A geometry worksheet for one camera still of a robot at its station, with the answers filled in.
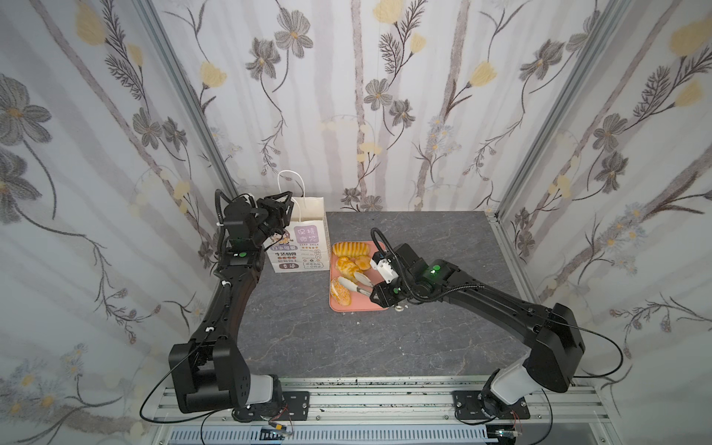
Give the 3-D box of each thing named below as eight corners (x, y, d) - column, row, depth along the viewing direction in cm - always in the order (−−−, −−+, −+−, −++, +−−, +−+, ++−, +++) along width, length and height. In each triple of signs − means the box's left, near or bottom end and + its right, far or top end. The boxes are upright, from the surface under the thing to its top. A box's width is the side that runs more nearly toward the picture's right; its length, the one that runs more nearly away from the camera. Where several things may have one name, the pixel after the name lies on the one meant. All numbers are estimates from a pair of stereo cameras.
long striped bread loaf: (332, 259, 108) (331, 252, 105) (333, 247, 112) (332, 240, 109) (369, 259, 108) (369, 252, 105) (369, 247, 112) (369, 240, 109)
